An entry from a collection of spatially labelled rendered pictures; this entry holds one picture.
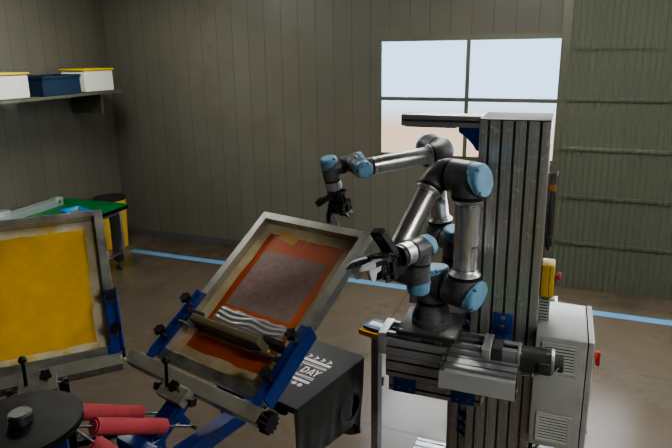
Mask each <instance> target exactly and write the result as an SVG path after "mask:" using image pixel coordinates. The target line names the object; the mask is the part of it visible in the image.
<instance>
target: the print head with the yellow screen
mask: <svg viewBox="0 0 672 448"><path fill-rule="evenodd" d="M122 357H126V353H125V344H124V337H123V330H122V324H121V317H120V311H119V304H118V298H117V291H116V287H113V284H112V278H111V271H110V264H109V257H108V251H107V244H106V237H105V230H104V224H103V217H102V210H101V209H98V210H89V211H81V212H72V213H63V214H54V215H45V216H37V217H28V218H19V219H10V220H1V221H0V397H2V396H6V398H7V397H10V396H12V395H15V394H16V393H18V394H21V393H25V392H30V391H37V390H59V389H58V384H64V386H67V385H69V382H71V381H75V380H80V379H84V378H89V377H94V376H98V375H103V374H107V373H112V372H116V371H121V370H123V362H122Z"/></svg>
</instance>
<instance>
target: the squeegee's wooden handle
mask: <svg viewBox="0 0 672 448"><path fill-rule="evenodd" d="M189 320H190V321H191V322H193V323H194V324H195V325H197V326H198V327H199V328H200V329H204V330H207V331H209V332H212V333H214V334H217V335H220V336H222V337H225V338H227V339H230V340H233V341H235V342H238V343H240V344H243V345H246V346H248V347H251V348H253V349H256V348H258V349H260V350H263V351H266V352H267V350H268V348H269V345H268V344H267V343H266V342H265V341H264V340H263V339H262V338H261V337H258V336H255V335H252V334H250V333H247V332H244V331H242V330H239V329H236V328H233V327H231V326H228V325H225V324H222V323H220V322H217V321H214V320H211V319H209V318H206V317H203V316H200V315H198V314H195V313H192V315H191V316H190V318H189Z"/></svg>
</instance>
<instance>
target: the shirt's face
mask: <svg viewBox="0 0 672 448"><path fill-rule="evenodd" d="M308 353H311V354H313V355H316V356H319V357H322V358H324V359H327V360H330V361H333V362H336V364H334V365H333V366H332V367H330V368H329V369H328V370H326V371H325V372H324V373H322V374H321V375H320V376H318V377H317V378H316V379H314V380H313V381H312V382H310V383H309V384H307V385H306V386H305V387H303V388H300V387H297V386H295V385H292V384H290V383H289V384H288V386H287V387H286V389H285V390H284V392H283V394H282V395H281V397H280V399H279V400H278V403H280V404H282V405H284V406H287V407H289V408H291V409H293V410H296V409H297V408H298V407H299V406H300V405H302V404H303V403H304V402H306V401H307V400H308V399H310V398H311V397H312V396H313V395H315V394H316V393H317V392H319V391H320V390H321V389H322V388H324V387H325V386H326V385H328V384H329V383H330V382H331V381H333V380H334V379H335V378H337V377H338V376H339V375H340V374H342V373H343V372H344V371H346V370H347V369H348V368H350V367H351V366H352V365H353V364H355V363H356V362H357V361H359V360H360V359H361V358H362V357H363V356H362V355H359V354H356V353H353V352H350V351H347V350H344V349H341V348H338V347H335V346H333V345H330V344H327V343H324V342H321V341H318V340H315V342H314V343H313V345H312V347H311V348H310V350H309V352H308Z"/></svg>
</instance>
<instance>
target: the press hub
mask: <svg viewBox="0 0 672 448"><path fill-rule="evenodd" d="M83 418H84V407H83V403H82V401H81V400H80V399H79V398H78V397H77V396H76V395H74V394H72V393H69V392H66V391H61V390H37V391H30V392H25V393H21V394H17V395H14V396H10V397H7V398H5V399H2V400H0V448H56V447H57V446H59V445H60V444H62V443H63V442H64V441H66V440H67V439H68V438H69V437H70V436H72V435H73V434H74V432H75V431H76V430H77V429H78V428H79V426H80V425H81V423H82V421H83Z"/></svg>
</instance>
